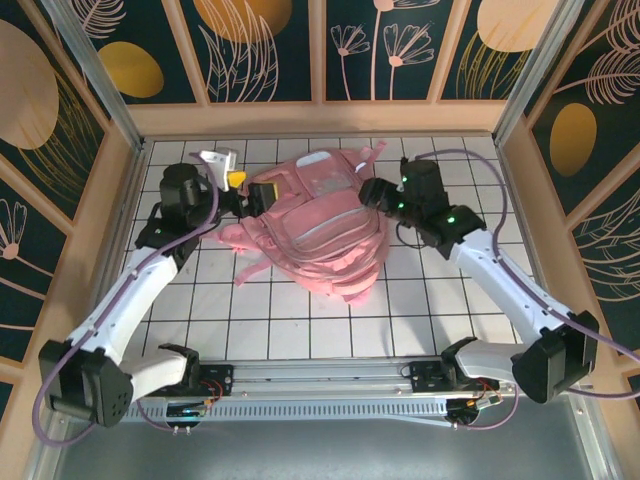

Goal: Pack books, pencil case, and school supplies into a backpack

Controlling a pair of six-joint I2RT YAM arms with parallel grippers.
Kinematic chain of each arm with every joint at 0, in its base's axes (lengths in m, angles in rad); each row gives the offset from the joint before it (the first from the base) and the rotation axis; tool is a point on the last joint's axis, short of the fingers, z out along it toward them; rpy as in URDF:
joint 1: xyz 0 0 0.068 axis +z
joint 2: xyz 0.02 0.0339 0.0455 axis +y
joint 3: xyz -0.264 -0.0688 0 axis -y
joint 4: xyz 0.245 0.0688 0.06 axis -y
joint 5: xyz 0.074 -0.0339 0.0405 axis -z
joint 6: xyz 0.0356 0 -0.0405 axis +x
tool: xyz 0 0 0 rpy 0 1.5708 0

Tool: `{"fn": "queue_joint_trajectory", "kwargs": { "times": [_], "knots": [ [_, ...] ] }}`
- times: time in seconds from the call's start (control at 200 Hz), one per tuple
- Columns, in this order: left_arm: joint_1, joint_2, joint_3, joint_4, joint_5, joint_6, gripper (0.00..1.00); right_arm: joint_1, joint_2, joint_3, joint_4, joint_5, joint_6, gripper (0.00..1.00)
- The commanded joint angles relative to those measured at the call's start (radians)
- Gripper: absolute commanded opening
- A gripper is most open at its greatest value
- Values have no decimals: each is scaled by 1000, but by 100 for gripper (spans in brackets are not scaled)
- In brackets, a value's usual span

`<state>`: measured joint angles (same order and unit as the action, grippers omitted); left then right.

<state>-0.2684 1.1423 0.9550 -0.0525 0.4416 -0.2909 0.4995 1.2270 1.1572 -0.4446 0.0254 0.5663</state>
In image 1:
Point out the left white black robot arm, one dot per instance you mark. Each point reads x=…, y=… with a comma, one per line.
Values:
x=130, y=295

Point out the aluminium corner post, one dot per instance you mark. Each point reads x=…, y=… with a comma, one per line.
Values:
x=535, y=75
x=100, y=90

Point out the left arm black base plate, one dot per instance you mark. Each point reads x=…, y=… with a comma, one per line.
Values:
x=222, y=375

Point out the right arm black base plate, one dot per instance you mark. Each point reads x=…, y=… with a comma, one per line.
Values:
x=422, y=375

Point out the grey metal base sheet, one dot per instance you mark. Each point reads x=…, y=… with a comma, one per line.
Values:
x=320, y=455

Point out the aluminium table side rail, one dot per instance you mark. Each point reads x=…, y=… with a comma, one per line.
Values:
x=522, y=210
x=127, y=180

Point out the pink backpack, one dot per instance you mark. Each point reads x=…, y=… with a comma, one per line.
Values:
x=330, y=235

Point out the aluminium mounting rail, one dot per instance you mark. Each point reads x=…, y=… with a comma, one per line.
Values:
x=320, y=372

